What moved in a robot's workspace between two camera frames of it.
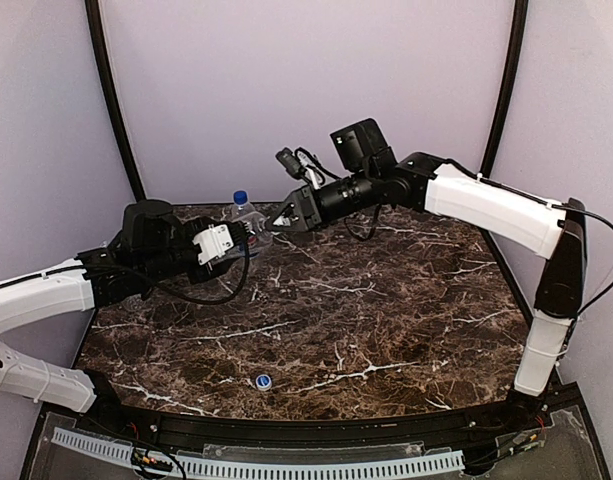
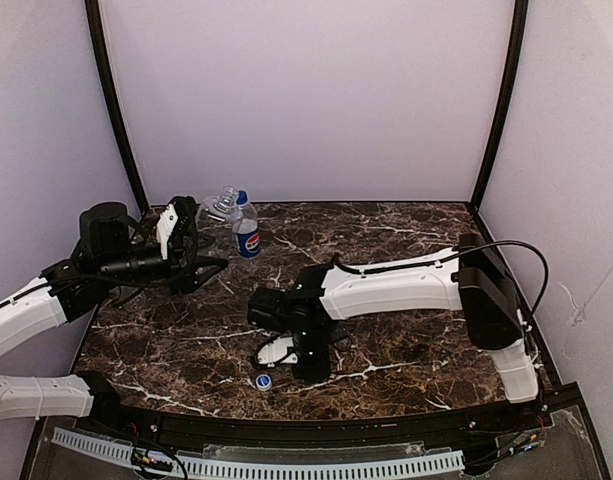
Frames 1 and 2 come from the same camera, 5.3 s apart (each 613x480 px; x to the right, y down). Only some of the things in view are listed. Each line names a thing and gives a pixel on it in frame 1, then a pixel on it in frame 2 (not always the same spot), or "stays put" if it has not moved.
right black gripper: (306, 209) -> (311, 361)
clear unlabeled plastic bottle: (247, 216) -> (216, 219)
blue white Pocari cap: (263, 382) stays put
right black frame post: (509, 84) stays put
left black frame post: (113, 98) stays put
